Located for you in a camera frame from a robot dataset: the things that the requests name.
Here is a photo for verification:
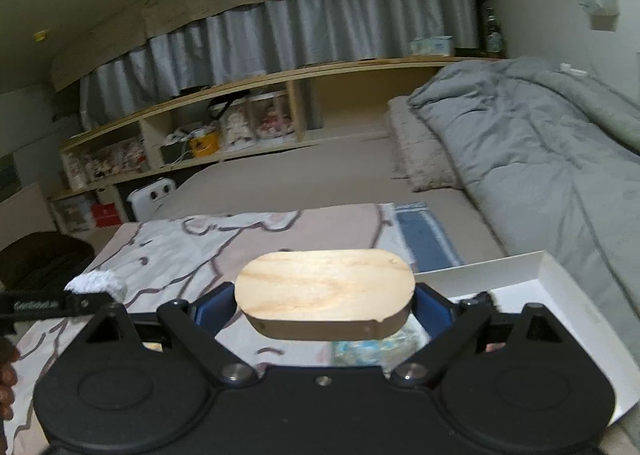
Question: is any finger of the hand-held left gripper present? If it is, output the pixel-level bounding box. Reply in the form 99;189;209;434
62;291;127;319

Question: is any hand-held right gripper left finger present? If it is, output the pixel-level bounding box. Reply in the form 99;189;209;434
75;284;258;386

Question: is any black electronic box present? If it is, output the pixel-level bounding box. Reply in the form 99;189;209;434
159;142;194;166

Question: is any clear doll display box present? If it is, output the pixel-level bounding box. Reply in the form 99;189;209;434
249;92;296;142
219;102;251;148

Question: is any blue floral fabric pouch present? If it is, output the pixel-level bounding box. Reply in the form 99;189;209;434
330;325;432;367

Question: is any cartoon printed blanket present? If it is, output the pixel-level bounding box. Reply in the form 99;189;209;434
0;202;417;455

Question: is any yellow bag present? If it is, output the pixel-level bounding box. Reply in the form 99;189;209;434
192;130;221;158

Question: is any wooden headboard shelf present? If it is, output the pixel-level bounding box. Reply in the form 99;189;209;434
47;56;497;204

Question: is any red box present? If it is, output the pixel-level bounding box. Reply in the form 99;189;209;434
94;202;124;229

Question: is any row of doll figurines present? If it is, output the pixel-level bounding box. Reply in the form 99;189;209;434
82;139;149;182

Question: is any grey duvet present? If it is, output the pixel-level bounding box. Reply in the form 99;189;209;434
407;56;640;372

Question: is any oval wooden box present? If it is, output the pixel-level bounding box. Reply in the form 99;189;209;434
234;248;416;341

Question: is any beige bed mattress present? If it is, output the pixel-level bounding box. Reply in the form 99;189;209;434
169;131;507;267

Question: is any person's left hand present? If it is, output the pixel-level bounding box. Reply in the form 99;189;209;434
0;337;21;422

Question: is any white cardboard box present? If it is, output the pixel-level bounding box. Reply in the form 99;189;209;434
414;250;640;440

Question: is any dark brown chair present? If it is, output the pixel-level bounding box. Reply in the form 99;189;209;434
0;232;96;292

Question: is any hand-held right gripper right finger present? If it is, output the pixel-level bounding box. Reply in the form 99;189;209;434
390;282;568;386

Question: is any grey curtain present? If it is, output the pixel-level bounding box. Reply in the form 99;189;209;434
79;0;482;132

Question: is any clear plastic storage bin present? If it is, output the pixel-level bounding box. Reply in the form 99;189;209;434
52;194;96;234

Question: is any clear plastic jar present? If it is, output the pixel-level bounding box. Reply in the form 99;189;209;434
64;154;89;191

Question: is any white appliance with dark holes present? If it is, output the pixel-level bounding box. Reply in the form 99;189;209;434
126;177;177;224

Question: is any tissue box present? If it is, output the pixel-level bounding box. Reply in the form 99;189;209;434
409;35;455;58

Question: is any dark glass bottle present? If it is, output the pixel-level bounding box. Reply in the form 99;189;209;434
482;7;504;58

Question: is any cardboard panel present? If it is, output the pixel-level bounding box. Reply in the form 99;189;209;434
0;182;56;249

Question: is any beige pillow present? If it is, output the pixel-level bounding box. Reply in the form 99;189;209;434
387;95;464;192

